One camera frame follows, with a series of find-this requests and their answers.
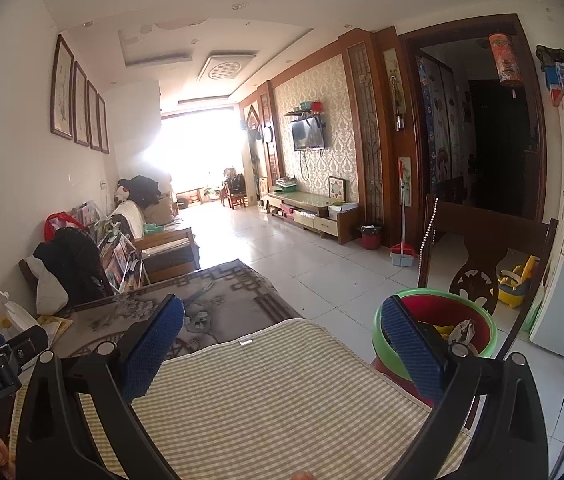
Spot red hanging lantern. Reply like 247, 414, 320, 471
487, 32, 525, 88

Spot person's left hand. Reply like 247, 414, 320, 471
0, 430, 17, 480

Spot dark wooden chair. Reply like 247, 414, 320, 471
417, 194, 560, 361

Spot white jacket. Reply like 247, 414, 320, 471
36, 255, 70, 317

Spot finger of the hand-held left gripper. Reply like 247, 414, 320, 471
7, 325, 49, 365

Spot grey patterned table cover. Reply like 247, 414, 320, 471
49, 259, 305, 361

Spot shelf above television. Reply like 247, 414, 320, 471
284, 101, 325, 120

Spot wooden sofa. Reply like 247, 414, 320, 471
109, 200, 200, 283

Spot yellow plastic toy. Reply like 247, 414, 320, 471
494, 255, 540, 309

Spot clear magazine rack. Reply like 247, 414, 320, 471
74, 200, 152, 295

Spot red bag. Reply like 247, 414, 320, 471
44, 211, 80, 242

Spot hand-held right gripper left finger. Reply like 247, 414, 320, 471
14, 294, 185, 480

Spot diamond wall ornament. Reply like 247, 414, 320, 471
243, 106, 264, 136

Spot yellow book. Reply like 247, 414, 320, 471
37, 315, 74, 346

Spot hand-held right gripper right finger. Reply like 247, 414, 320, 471
369, 294, 549, 480

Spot wall television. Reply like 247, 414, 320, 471
292, 117, 326, 152

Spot black clothes pile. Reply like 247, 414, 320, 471
117, 175, 173, 207

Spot striped beige table mat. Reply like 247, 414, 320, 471
9, 317, 473, 480

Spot wooden dining chair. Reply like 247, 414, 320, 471
222, 180, 247, 210

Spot black coat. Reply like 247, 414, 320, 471
34, 227, 108, 303

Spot printed door curtain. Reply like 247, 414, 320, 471
414, 55, 468, 201

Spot framed star picture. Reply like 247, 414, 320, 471
327, 176, 348, 203

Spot red bin with green rim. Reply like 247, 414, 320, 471
371, 287, 499, 411

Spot wooden television cabinet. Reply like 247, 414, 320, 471
266, 187, 363, 245

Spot white bead string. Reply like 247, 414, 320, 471
414, 205, 438, 288

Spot dustpan with broom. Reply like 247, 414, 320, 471
389, 157, 419, 267

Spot long framed wall picture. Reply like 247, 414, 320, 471
382, 47, 408, 133

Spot red trash can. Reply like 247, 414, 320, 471
358, 223, 384, 251

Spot square ceiling light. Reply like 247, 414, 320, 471
201, 50, 258, 82

